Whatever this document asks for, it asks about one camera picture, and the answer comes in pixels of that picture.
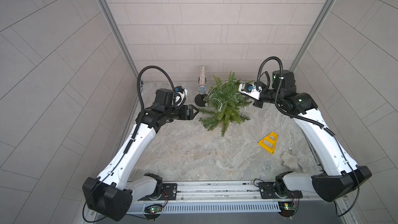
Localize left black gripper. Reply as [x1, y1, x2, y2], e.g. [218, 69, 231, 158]
[163, 104, 200, 121]

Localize clear string lights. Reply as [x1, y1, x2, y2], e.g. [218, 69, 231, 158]
[207, 79, 251, 113]

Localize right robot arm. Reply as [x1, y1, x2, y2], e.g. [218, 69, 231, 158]
[239, 70, 372, 202]

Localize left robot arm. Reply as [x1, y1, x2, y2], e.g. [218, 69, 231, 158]
[83, 86, 198, 221]

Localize small green christmas tree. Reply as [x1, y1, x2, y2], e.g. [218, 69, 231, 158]
[199, 72, 251, 136]

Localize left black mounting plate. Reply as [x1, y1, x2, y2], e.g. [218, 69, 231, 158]
[140, 183, 178, 201]

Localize black mounting plate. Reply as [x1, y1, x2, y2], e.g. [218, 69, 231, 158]
[256, 181, 303, 199]
[140, 183, 178, 201]

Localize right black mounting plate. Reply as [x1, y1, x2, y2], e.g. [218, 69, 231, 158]
[256, 181, 303, 199]

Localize left green circuit board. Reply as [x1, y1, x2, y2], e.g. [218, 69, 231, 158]
[144, 204, 163, 214]

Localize green circuit board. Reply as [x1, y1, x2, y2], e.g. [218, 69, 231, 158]
[278, 201, 296, 218]
[144, 204, 163, 214]

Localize right green circuit board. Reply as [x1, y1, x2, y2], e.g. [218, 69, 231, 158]
[278, 201, 296, 218]

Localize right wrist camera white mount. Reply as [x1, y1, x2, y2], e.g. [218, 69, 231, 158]
[238, 83, 262, 100]

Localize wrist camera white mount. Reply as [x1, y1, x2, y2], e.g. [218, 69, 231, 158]
[174, 86, 188, 106]
[238, 83, 262, 100]

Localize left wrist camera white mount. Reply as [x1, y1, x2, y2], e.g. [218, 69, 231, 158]
[174, 86, 188, 106]

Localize right black corrugated cable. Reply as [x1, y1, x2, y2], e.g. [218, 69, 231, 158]
[256, 56, 336, 137]

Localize black corrugated cable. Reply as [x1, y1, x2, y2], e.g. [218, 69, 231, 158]
[136, 65, 178, 113]
[256, 56, 336, 137]

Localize yellow plastic triangle frame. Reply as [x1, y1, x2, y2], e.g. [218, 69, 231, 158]
[258, 132, 278, 154]

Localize left black corrugated cable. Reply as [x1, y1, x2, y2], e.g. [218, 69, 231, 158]
[136, 65, 178, 113]

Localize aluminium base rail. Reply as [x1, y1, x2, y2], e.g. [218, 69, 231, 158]
[83, 180, 358, 224]

